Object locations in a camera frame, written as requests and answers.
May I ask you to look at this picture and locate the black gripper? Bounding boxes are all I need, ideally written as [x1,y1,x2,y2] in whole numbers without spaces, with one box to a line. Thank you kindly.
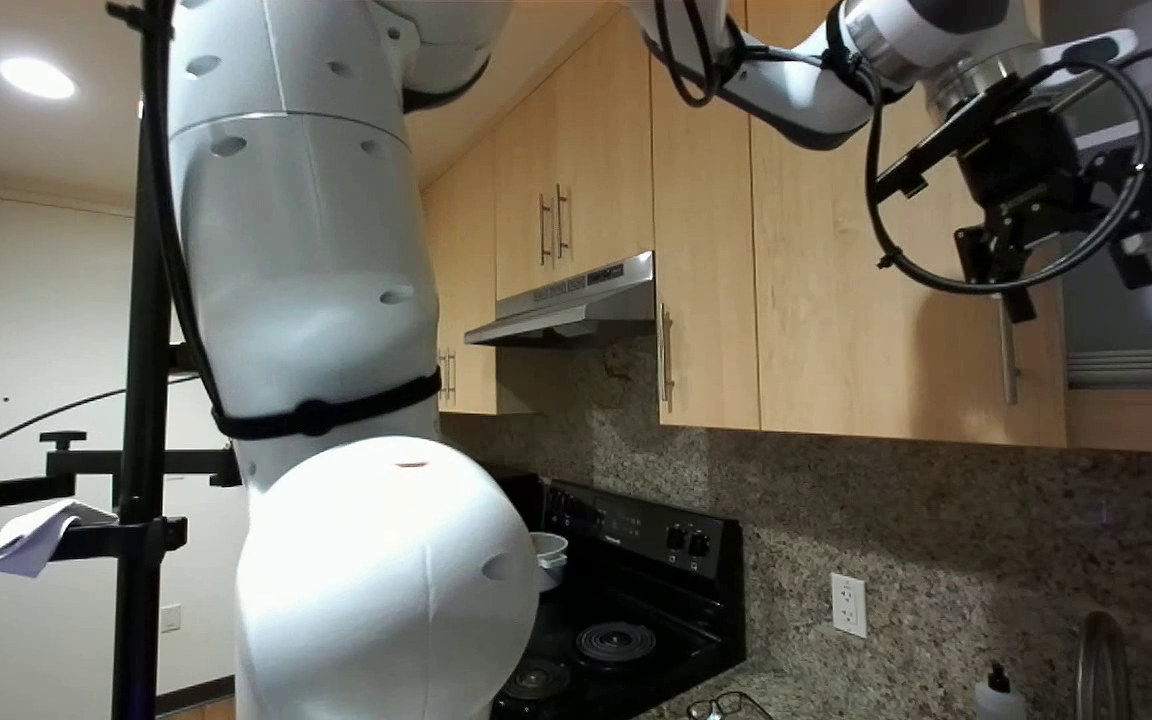
[867,75,1152,325]

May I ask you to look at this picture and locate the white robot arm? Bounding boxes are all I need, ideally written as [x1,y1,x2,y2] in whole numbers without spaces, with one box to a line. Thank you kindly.
[167,0,1144,720]

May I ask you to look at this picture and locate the middle upper cabinet door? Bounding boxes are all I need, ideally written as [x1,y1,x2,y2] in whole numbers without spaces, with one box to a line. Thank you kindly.
[750,0,1073,453]

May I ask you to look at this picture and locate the cabinet door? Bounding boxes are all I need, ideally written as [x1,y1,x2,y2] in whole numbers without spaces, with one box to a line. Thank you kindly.
[750,0,1073,453]
[652,67,757,426]

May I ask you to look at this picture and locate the left upper cabinet door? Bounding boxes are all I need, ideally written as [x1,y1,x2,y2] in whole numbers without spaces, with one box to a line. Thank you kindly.
[652,67,757,426]

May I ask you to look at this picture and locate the stacked white plates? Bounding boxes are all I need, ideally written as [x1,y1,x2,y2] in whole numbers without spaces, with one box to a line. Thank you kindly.
[1067,348,1152,386]

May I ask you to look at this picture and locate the steel range hood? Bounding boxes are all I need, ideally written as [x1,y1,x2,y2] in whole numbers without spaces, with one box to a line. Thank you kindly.
[466,252,658,348]

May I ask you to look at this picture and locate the chrome faucet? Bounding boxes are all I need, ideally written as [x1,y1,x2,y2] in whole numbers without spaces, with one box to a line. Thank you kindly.
[1076,612,1133,720]

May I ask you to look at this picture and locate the soap dispenser bottle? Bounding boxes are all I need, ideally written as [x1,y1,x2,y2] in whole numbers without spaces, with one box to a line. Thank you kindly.
[971,664,1028,720]

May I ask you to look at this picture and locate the black electric stove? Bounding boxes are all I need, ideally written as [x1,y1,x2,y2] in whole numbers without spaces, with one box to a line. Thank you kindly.
[490,474,750,720]

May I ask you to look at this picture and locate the white pot on stove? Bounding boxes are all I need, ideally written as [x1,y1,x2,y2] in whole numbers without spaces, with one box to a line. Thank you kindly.
[531,531,567,593]

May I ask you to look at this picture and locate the white paper scrap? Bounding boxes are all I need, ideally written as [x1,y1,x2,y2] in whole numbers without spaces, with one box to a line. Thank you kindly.
[0,499,116,577]

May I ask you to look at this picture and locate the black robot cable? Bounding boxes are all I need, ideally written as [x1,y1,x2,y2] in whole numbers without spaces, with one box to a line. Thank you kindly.
[652,0,1152,301]

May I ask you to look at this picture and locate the white wall outlet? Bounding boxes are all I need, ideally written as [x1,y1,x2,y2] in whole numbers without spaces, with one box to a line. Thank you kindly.
[831,570,867,636]

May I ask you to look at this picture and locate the far cabinet double handles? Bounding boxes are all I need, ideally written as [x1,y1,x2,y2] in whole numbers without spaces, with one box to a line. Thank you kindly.
[541,183,574,265]

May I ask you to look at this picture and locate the black camera stand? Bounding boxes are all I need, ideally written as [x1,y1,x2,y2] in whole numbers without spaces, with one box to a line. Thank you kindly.
[0,0,237,720]

